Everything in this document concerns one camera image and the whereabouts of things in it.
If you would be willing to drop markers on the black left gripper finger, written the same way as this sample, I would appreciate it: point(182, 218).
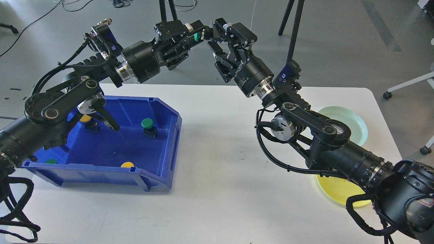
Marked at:
point(173, 62)
point(166, 31)

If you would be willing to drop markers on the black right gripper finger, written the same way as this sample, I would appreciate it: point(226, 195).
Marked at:
point(238, 37)
point(225, 62)

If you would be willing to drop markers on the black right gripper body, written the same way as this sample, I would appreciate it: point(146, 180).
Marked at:
point(248, 74)

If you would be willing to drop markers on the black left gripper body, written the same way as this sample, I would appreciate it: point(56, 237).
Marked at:
point(143, 60)

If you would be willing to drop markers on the green button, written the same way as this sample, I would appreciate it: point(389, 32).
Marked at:
point(149, 129)
point(51, 162)
point(204, 34)

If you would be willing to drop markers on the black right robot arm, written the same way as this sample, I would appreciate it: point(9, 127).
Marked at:
point(298, 139)

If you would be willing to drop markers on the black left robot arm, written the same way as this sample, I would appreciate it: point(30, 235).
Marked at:
point(69, 91)

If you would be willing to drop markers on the yellow button back left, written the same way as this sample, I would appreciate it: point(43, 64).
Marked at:
point(90, 124)

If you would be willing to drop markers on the yellow button front edge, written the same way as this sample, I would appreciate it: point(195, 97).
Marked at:
point(127, 165)

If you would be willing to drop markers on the light green plate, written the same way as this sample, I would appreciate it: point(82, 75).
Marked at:
point(359, 130)

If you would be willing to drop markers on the yellow plate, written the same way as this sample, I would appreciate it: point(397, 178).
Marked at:
point(339, 190)

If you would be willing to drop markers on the black left tripod legs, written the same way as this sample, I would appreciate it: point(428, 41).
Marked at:
point(163, 10)

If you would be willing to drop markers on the black tripod legs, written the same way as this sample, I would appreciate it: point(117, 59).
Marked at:
point(163, 10)
point(295, 28)

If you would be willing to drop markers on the black right tripod legs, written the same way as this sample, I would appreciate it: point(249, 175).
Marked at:
point(295, 28)

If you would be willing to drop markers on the blue plastic bin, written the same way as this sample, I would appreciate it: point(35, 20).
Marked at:
point(96, 158)

